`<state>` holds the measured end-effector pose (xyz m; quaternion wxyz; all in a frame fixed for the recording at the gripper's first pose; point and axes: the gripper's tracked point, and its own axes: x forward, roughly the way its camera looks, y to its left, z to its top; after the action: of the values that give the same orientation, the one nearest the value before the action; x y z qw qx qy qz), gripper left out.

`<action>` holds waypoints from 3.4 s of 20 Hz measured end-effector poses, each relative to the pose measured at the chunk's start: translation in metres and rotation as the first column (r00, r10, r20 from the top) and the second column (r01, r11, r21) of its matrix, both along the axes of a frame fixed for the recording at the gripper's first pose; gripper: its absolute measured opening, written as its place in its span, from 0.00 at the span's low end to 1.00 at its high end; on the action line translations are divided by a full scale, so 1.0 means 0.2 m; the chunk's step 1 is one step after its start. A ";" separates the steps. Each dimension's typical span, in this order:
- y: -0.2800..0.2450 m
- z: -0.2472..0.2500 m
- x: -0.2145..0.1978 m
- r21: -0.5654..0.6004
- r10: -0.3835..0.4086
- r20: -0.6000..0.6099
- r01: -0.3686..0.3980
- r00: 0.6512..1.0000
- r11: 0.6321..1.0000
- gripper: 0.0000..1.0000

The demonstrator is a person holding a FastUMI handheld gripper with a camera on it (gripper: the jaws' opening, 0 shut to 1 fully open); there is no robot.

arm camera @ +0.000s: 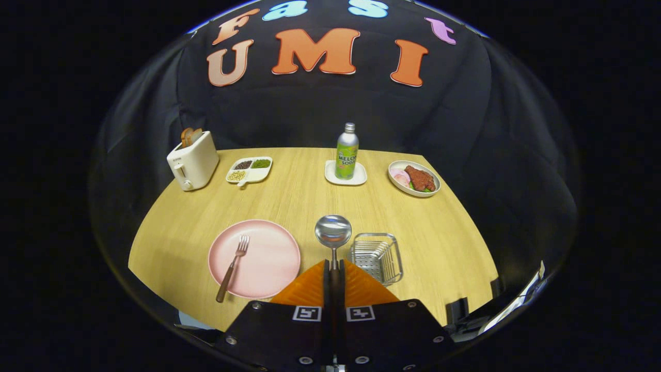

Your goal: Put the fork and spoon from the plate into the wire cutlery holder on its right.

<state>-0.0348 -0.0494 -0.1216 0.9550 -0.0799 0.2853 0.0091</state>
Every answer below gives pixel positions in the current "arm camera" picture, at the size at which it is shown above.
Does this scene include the metal wire basket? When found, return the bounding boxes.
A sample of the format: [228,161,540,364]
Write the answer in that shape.
[347,232,404,286]

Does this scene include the metal spoon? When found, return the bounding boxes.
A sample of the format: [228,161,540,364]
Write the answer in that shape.
[314,214,353,272]

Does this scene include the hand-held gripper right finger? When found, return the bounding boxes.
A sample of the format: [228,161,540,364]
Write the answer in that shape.
[338,259,456,372]

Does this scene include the white square coaster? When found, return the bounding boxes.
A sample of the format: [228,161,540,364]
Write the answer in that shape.
[324,160,368,186]

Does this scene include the white divided tray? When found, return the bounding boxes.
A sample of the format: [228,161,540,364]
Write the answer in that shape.
[226,157,273,187]

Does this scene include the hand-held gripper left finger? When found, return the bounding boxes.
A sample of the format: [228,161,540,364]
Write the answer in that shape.
[216,259,332,372]

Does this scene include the metal fork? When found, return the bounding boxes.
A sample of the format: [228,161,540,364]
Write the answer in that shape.
[216,235,250,303]

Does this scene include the cream toaster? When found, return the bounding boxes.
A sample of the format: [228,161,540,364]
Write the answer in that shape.
[166,130,220,192]

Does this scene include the white food bowl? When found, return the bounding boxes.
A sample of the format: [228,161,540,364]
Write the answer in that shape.
[388,160,442,198]

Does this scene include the green soda bottle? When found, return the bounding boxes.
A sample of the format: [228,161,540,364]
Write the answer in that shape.
[335,122,359,180]

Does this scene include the pink plate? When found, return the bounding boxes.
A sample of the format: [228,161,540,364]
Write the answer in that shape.
[208,220,302,300]

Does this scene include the red meat piece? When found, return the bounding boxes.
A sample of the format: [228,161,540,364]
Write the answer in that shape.
[404,165,435,192]

